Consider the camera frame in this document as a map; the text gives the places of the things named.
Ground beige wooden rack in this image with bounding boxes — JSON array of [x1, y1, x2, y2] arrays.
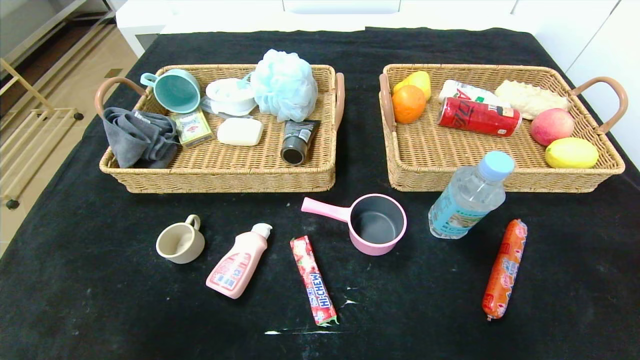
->
[[0, 57, 85, 211]]

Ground clear bottle blue cap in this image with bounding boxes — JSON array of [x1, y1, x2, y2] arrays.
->
[[428, 150, 516, 240]]

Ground black table cloth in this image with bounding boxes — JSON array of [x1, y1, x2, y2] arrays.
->
[[0, 26, 640, 360]]

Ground red Hi-Chew candy stick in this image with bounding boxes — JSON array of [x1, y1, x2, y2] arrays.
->
[[289, 235, 340, 327]]

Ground grey low shelf unit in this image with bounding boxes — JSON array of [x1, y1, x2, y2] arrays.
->
[[0, 0, 116, 66]]

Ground white round container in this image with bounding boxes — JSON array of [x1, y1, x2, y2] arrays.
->
[[205, 77, 258, 117]]

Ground light blue bath loofah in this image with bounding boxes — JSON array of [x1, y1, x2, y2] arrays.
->
[[249, 48, 319, 123]]

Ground small yellow fruit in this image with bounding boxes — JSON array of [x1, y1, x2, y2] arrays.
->
[[393, 70, 432, 101]]

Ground grey folded towel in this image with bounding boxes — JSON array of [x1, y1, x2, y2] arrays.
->
[[102, 107, 180, 169]]

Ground orange sausage stick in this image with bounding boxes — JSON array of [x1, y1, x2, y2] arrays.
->
[[481, 218, 529, 321]]

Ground beige mug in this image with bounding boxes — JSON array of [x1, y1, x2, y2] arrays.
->
[[155, 214, 206, 265]]

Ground small green cream box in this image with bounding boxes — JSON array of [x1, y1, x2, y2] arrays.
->
[[172, 107, 215, 148]]

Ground pink detergent bottle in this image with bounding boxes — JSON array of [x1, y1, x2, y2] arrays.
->
[[205, 222, 274, 300]]

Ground white snack packet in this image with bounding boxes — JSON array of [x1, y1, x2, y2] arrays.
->
[[438, 79, 511, 108]]

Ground black cosmetic tube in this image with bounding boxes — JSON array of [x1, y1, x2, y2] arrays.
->
[[280, 119, 322, 167]]

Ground teal ceramic mug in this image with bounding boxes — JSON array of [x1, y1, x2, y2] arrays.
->
[[140, 68, 202, 115]]

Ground white soap bar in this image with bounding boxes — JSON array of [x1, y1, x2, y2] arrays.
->
[[216, 117, 264, 147]]

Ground white cabinet furniture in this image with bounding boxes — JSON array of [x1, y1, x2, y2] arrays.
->
[[115, 0, 546, 58]]

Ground orange fruit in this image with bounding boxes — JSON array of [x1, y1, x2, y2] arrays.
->
[[391, 84, 427, 125]]

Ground wicker basket brown handles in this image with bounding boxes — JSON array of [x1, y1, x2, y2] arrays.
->
[[94, 64, 346, 194], [378, 63, 629, 194]]

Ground pink saucepan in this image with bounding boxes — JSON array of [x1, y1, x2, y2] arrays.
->
[[300, 193, 408, 257]]

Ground cream bread pastry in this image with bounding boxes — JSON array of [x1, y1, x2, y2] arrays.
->
[[494, 80, 571, 120]]

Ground yellow lemon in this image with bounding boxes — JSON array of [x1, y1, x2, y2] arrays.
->
[[544, 137, 600, 169]]

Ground red apple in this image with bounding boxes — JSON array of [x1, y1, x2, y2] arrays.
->
[[530, 108, 576, 147]]

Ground red cola can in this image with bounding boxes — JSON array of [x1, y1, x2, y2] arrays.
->
[[437, 97, 523, 138]]

